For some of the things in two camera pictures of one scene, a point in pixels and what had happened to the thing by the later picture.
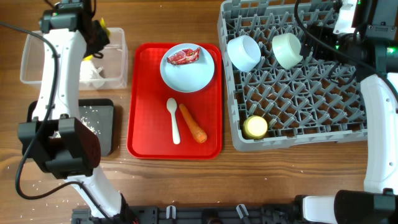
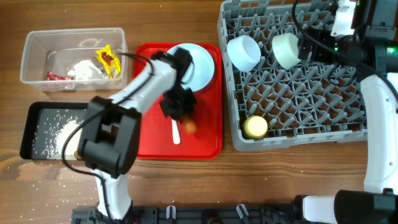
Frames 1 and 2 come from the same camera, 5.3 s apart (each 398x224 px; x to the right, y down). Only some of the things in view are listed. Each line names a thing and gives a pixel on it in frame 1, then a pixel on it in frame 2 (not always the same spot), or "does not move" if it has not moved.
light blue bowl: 244,53 does not move
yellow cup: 254,127 does not move
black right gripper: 319,51 does not move
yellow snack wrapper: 91,56 to 110,60
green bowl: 286,49 does not move
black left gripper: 105,40 to 180,116
